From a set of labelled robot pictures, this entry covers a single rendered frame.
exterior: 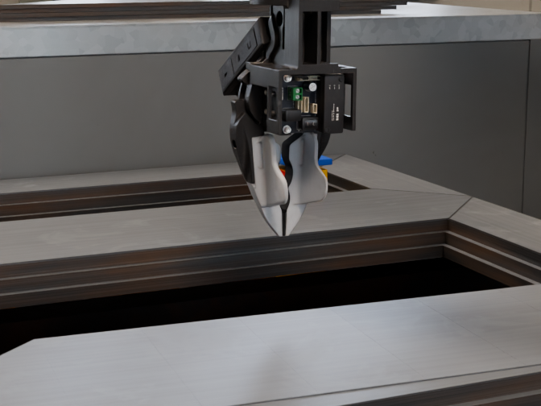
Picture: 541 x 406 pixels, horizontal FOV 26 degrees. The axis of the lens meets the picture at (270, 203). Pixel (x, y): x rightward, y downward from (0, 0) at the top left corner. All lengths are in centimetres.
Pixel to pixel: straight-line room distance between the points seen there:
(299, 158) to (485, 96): 89
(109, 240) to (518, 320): 45
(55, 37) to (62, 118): 11
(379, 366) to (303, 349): 7
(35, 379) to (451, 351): 30
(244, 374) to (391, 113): 101
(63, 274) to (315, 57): 36
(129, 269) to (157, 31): 54
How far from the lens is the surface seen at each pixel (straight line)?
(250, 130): 99
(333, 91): 96
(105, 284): 116
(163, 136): 165
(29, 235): 125
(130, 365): 86
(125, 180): 154
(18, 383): 83
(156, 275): 118
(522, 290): 105
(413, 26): 180
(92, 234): 124
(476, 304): 101
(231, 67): 105
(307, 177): 101
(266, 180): 100
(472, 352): 89
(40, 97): 159
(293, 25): 95
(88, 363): 86
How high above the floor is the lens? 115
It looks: 12 degrees down
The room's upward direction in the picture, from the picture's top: straight up
